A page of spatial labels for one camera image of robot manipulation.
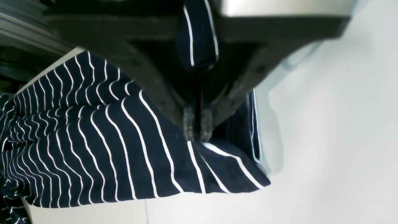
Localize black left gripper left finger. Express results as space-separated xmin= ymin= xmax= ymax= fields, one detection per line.
xmin=44 ymin=14 xmax=195 ymax=141

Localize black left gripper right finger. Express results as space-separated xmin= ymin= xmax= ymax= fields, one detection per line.
xmin=201 ymin=16 xmax=351 ymax=141

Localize navy white-striped T-shirt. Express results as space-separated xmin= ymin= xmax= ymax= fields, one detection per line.
xmin=0 ymin=0 xmax=271 ymax=224

